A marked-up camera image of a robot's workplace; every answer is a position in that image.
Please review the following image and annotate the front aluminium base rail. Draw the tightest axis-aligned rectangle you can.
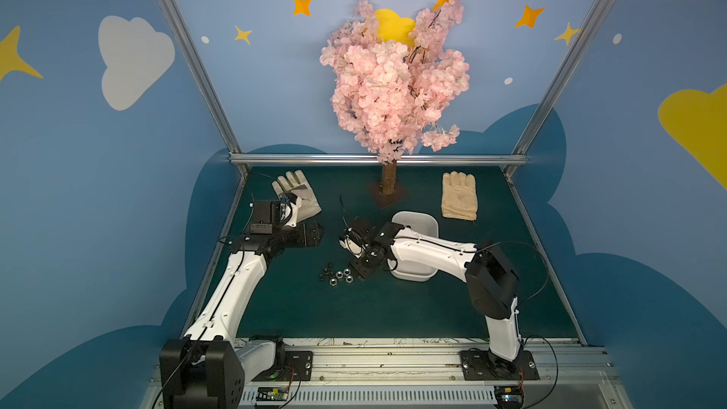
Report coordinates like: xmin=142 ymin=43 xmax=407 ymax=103
xmin=239 ymin=337 xmax=633 ymax=408

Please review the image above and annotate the dark metal tree base plate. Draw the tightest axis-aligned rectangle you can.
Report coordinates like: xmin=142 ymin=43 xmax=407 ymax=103
xmin=364 ymin=180 xmax=410 ymax=209

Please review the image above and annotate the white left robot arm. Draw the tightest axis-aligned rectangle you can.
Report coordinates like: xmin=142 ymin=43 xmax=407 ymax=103
xmin=156 ymin=223 xmax=324 ymax=408

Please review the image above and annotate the back aluminium frame rail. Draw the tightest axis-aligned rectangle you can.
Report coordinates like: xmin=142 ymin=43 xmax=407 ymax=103
xmin=229 ymin=152 xmax=528 ymax=167

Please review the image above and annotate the green circuit board right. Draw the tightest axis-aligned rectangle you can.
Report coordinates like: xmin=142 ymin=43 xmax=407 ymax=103
xmin=494 ymin=386 xmax=524 ymax=409

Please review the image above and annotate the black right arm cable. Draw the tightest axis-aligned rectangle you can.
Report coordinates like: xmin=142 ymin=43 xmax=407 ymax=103
xmin=476 ymin=239 xmax=551 ymax=302

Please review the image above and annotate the white grey work glove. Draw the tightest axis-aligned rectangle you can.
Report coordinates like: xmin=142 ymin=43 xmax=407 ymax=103
xmin=272 ymin=170 xmax=322 ymax=221

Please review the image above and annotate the pink blossom artificial tree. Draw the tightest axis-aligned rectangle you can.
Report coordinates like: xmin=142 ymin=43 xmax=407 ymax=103
xmin=320 ymin=0 xmax=470 ymax=164

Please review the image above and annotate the brown tree trunk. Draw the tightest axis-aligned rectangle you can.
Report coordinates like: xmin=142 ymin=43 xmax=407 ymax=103
xmin=381 ymin=161 xmax=397 ymax=196

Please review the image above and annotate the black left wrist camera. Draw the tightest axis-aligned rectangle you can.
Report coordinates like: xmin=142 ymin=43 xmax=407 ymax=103
xmin=247 ymin=200 xmax=299 ymax=235

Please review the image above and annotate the beige knitted glove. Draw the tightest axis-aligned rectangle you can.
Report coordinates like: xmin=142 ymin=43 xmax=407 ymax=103
xmin=441 ymin=172 xmax=478 ymax=222

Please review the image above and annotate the green circuit board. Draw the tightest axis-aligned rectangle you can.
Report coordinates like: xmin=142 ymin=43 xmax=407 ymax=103
xmin=494 ymin=386 xmax=524 ymax=409
xmin=255 ymin=386 xmax=291 ymax=405

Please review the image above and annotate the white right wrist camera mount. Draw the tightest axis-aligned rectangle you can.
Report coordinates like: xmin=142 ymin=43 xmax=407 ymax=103
xmin=339 ymin=228 xmax=367 ymax=259

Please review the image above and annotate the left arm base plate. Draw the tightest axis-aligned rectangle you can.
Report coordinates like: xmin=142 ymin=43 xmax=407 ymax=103
xmin=253 ymin=350 xmax=314 ymax=382

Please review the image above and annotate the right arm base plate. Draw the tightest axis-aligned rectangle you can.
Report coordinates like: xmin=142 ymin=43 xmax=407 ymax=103
xmin=459 ymin=348 xmax=540 ymax=382

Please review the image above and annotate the aluminium frame post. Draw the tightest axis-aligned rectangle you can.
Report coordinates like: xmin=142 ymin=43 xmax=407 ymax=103
xmin=156 ymin=0 xmax=248 ymax=177
xmin=512 ymin=0 xmax=617 ymax=166

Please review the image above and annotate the right aluminium frame post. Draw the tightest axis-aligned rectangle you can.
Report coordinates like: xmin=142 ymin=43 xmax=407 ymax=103
xmin=512 ymin=0 xmax=617 ymax=166

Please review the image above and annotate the left aluminium frame post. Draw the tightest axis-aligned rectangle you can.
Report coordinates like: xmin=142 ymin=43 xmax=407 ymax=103
xmin=156 ymin=0 xmax=248 ymax=177

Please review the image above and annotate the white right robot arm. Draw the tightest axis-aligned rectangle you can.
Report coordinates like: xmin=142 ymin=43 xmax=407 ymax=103
xmin=339 ymin=211 xmax=522 ymax=363

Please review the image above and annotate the green circuit board left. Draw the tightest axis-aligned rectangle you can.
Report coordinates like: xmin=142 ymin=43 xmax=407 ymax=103
xmin=255 ymin=386 xmax=291 ymax=405

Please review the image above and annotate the white plastic storage box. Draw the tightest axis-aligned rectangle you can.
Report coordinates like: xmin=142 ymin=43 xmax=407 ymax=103
xmin=389 ymin=211 xmax=438 ymax=282

